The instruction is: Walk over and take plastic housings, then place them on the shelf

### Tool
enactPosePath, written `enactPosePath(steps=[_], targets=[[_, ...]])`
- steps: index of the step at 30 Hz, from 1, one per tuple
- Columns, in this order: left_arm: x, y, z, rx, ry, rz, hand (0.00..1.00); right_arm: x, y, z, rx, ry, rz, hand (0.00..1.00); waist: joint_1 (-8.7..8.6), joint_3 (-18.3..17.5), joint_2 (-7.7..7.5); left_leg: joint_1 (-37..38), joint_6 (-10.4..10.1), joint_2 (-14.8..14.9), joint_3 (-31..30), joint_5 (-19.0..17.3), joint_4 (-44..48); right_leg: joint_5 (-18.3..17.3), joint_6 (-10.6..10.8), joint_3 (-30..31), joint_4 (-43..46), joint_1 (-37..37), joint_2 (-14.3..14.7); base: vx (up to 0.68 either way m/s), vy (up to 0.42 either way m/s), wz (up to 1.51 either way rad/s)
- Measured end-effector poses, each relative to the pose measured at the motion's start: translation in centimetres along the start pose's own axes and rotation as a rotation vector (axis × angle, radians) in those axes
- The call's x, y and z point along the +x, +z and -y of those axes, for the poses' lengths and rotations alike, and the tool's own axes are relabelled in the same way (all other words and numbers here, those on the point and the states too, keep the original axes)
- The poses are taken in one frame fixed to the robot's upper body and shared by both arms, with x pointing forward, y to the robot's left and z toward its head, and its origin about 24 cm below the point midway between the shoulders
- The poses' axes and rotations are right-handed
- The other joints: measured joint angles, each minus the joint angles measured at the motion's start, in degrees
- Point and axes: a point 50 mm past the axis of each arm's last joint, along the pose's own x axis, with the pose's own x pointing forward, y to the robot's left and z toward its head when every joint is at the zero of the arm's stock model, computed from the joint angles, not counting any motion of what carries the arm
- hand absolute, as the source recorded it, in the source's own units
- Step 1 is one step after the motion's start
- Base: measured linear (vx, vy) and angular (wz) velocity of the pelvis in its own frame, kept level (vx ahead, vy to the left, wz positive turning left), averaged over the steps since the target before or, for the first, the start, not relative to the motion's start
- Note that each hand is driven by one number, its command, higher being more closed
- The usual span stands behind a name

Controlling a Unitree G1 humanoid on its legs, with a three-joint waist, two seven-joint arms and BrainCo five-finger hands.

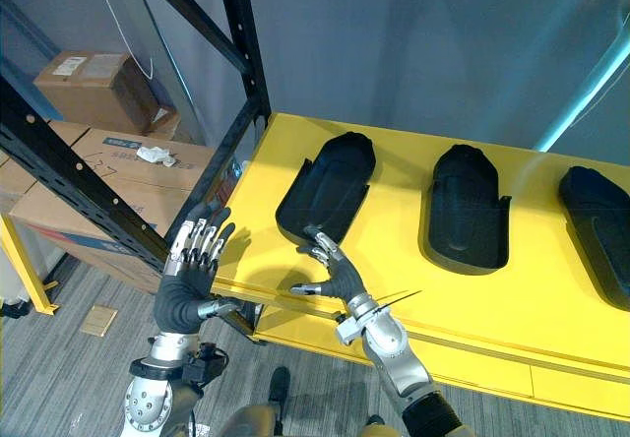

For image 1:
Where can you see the large cardboard box red stripe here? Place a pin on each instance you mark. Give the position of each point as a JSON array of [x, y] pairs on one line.
[[54, 225]]

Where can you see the robot dark foot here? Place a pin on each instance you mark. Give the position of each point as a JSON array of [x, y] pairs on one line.
[[279, 383]]

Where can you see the cardboard box with blue print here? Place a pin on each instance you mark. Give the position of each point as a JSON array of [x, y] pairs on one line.
[[123, 176]]

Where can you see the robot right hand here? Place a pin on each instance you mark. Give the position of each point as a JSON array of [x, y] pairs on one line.
[[347, 279]]

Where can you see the crumpled white paper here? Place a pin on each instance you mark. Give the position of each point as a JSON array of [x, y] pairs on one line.
[[155, 154]]

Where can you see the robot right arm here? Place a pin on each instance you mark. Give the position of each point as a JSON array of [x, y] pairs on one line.
[[394, 353]]

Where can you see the black metal rack frame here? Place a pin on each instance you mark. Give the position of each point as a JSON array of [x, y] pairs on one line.
[[64, 161]]

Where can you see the flat cardboard piece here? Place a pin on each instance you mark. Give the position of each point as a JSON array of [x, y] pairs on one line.
[[98, 320]]

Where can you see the small brown cardboard box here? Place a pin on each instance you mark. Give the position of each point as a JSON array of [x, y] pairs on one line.
[[83, 87]]

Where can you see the thin black zip tie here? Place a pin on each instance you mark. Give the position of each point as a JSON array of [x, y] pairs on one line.
[[396, 299]]

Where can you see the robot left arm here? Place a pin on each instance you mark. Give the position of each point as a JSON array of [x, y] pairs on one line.
[[147, 397]]

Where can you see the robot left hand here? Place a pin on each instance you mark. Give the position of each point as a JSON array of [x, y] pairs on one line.
[[179, 294]]

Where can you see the yellow rack post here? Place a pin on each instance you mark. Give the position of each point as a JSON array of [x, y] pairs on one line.
[[29, 269]]

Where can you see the black plastic housing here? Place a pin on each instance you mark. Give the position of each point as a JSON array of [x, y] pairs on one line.
[[327, 186], [598, 225], [465, 210]]

